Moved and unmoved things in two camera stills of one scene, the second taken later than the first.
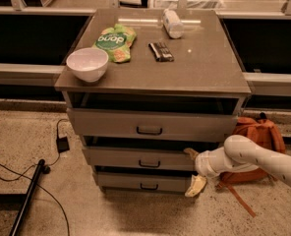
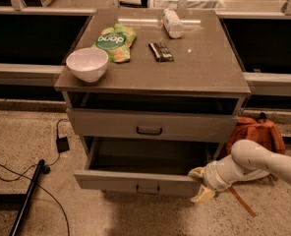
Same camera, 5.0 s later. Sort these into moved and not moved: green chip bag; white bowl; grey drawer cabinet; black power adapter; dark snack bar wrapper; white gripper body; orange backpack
Moved: white gripper body
Not moved: black power adapter; grey drawer cabinet; dark snack bar wrapper; white bowl; green chip bag; orange backpack
